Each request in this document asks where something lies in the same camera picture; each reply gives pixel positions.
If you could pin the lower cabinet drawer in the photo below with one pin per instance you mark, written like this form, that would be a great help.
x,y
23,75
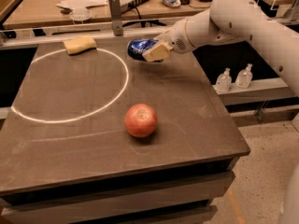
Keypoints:
x,y
196,215

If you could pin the cabinet drawer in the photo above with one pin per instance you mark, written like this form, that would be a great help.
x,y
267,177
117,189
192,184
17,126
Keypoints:
x,y
180,194
196,215

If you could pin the red apple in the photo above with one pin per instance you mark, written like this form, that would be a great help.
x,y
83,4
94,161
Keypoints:
x,y
141,120

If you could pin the grey power strip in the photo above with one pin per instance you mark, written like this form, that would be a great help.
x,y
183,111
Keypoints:
x,y
127,5

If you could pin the right clear sanitizer bottle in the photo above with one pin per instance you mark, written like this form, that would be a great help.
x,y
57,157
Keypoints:
x,y
244,77

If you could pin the left clear sanitizer bottle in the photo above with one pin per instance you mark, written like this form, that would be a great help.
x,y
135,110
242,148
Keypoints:
x,y
224,81

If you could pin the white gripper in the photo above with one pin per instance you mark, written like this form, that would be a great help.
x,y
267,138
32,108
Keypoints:
x,y
177,39

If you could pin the blue pepsi can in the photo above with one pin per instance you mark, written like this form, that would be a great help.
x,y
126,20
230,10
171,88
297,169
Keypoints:
x,y
137,47

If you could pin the upper cabinet drawer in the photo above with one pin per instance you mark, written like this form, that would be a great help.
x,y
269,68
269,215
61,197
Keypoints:
x,y
180,194

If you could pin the left grey metal post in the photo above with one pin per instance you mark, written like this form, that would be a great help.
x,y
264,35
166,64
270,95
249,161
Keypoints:
x,y
115,12

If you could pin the clear sanitizer bottle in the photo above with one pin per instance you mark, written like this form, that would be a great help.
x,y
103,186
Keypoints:
x,y
244,77
224,81

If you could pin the clear plastic lid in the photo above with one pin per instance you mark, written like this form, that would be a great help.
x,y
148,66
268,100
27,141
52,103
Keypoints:
x,y
80,14

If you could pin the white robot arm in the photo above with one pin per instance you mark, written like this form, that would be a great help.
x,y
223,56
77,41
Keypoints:
x,y
266,190

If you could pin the white papers on desk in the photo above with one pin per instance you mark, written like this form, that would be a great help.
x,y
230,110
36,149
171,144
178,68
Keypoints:
x,y
81,3

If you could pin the yellow sponge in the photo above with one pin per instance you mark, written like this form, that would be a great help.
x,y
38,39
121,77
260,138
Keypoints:
x,y
79,44

